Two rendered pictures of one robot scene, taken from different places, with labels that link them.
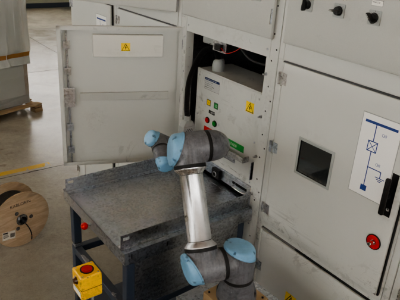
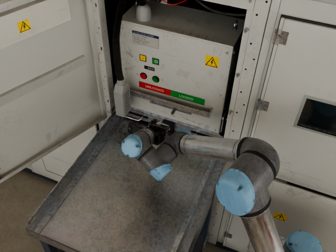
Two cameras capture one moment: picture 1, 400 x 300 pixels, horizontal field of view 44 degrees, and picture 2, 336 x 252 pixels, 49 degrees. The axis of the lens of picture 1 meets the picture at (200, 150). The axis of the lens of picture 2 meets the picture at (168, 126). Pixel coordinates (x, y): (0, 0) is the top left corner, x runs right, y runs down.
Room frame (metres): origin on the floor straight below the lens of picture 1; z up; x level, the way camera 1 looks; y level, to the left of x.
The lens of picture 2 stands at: (1.18, 0.54, 2.16)
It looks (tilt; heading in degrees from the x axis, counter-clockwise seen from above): 45 degrees down; 330
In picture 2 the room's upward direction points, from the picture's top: 1 degrees clockwise
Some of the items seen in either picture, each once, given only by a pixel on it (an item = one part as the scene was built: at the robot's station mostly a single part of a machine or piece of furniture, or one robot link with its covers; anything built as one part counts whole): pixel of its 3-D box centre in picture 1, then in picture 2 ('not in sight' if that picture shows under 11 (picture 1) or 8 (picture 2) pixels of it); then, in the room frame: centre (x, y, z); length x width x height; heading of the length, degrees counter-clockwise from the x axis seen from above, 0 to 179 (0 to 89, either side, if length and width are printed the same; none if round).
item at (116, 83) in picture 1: (122, 96); (34, 84); (2.46, 0.43, 1.21); 0.63 x 0.07 x 0.74; 106
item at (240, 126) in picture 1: (223, 127); (171, 82); (2.28, -0.11, 1.15); 0.48 x 0.01 x 0.48; 38
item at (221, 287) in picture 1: (237, 284); not in sight; (1.46, -0.17, 0.84); 0.15 x 0.15 x 0.10
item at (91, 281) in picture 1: (87, 280); not in sight; (1.42, 0.38, 0.85); 0.08 x 0.08 x 0.10; 38
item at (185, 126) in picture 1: (187, 135); (122, 97); (2.40, 0.07, 1.04); 0.08 x 0.05 x 0.17; 128
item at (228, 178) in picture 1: (221, 171); (171, 121); (2.29, -0.12, 0.89); 0.54 x 0.05 x 0.06; 38
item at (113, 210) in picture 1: (156, 203); (135, 192); (2.04, 0.19, 0.82); 0.68 x 0.62 x 0.06; 128
